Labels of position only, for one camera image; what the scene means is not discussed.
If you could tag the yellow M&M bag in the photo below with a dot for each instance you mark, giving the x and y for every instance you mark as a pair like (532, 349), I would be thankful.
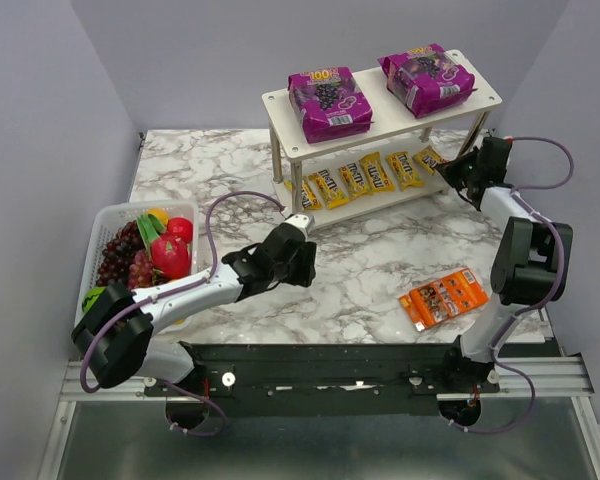
(404, 171)
(332, 194)
(375, 173)
(355, 181)
(310, 201)
(429, 159)

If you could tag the orange snack package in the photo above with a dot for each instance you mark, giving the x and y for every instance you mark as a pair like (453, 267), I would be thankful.
(443, 299)

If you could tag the red dragon fruit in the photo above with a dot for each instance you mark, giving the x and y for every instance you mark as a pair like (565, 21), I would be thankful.
(170, 256)

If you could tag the red apple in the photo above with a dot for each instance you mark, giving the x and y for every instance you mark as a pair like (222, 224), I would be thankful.
(181, 228)

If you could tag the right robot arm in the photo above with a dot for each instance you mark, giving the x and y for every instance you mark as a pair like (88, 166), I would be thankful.
(530, 266)

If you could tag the small green watermelon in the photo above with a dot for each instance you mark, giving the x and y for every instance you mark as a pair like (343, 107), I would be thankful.
(91, 297)

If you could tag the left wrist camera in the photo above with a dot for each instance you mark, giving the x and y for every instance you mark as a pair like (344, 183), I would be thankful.
(302, 222)

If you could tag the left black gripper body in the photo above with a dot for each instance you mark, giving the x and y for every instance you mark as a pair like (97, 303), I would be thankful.
(290, 257)

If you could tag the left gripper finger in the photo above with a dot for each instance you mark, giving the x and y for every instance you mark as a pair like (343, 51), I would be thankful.
(301, 276)
(307, 256)

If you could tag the purple grape bunch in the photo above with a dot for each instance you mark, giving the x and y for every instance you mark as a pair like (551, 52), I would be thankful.
(126, 261)

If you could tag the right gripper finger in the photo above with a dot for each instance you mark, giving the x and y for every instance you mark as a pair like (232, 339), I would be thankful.
(462, 163)
(455, 177)

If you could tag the purple grape candy bag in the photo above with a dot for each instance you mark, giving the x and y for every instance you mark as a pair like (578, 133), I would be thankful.
(329, 104)
(427, 80)

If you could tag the white two-tier shelf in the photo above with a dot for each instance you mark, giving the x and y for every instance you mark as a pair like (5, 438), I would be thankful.
(394, 129)

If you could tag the white plastic fruit basket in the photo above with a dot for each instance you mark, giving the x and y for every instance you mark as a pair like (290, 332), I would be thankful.
(112, 218)

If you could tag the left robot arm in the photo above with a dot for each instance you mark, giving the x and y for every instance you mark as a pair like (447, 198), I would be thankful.
(117, 337)

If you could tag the orange fruit top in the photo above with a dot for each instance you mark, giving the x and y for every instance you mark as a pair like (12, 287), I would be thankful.
(158, 216)

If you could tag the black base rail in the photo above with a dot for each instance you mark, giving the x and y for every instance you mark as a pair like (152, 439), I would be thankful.
(327, 380)

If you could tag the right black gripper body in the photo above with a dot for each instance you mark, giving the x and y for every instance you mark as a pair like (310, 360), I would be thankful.
(466, 173)

